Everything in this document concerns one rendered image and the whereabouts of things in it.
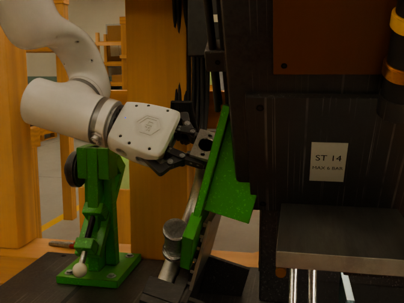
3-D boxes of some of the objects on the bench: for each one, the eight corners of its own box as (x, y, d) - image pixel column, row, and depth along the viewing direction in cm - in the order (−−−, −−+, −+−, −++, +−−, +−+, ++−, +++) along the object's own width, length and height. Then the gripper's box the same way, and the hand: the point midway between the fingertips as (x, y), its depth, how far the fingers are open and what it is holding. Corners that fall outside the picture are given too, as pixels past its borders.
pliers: (110, 246, 123) (110, 242, 122) (101, 254, 118) (101, 249, 117) (55, 241, 126) (55, 237, 126) (44, 248, 121) (44, 243, 121)
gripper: (131, 103, 90) (225, 130, 87) (93, 174, 81) (196, 207, 78) (128, 76, 84) (229, 104, 81) (86, 148, 75) (198, 184, 72)
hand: (202, 151), depth 80 cm, fingers closed on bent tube, 3 cm apart
